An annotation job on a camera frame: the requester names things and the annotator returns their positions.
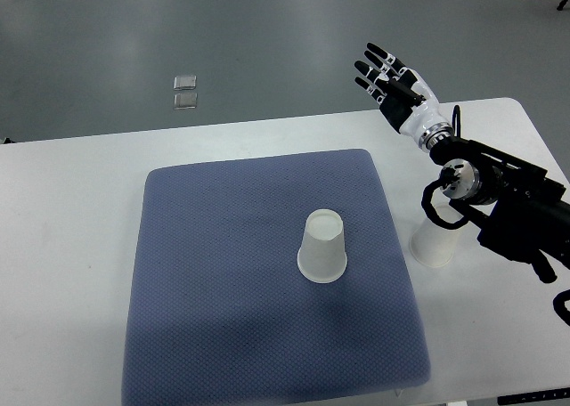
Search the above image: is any white paper cup on mat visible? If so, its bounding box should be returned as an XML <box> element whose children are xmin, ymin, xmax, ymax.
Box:
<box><xmin>297</xmin><ymin>209</ymin><xmax>347</xmax><ymax>284</ymax></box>

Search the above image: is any upper metal floor plate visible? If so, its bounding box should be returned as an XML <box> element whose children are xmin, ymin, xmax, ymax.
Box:
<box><xmin>173</xmin><ymin>74</ymin><xmax>197</xmax><ymax>90</ymax></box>

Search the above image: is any blue fabric mat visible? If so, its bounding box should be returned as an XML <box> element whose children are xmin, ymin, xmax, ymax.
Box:
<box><xmin>122</xmin><ymin>150</ymin><xmax>430</xmax><ymax>405</ymax></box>

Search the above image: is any black tripod leg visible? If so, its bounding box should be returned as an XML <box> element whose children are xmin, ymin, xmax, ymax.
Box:
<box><xmin>557</xmin><ymin>0</ymin><xmax>569</xmax><ymax>11</ymax></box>

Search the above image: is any white paper cup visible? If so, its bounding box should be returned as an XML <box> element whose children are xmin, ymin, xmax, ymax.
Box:
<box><xmin>409</xmin><ymin>217</ymin><xmax>460</xmax><ymax>268</ymax></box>
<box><xmin>297</xmin><ymin>209</ymin><xmax>347</xmax><ymax>284</ymax></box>

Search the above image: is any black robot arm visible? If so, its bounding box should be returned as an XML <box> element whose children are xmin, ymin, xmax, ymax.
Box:
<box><xmin>421</xmin><ymin>134</ymin><xmax>569</xmax><ymax>283</ymax></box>

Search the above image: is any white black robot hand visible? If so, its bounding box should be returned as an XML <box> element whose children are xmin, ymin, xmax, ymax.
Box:
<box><xmin>354</xmin><ymin>43</ymin><xmax>453</xmax><ymax>151</ymax></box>

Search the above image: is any black table control panel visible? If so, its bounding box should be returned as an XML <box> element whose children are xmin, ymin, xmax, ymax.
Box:
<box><xmin>497</xmin><ymin>387</ymin><xmax>569</xmax><ymax>405</ymax></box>

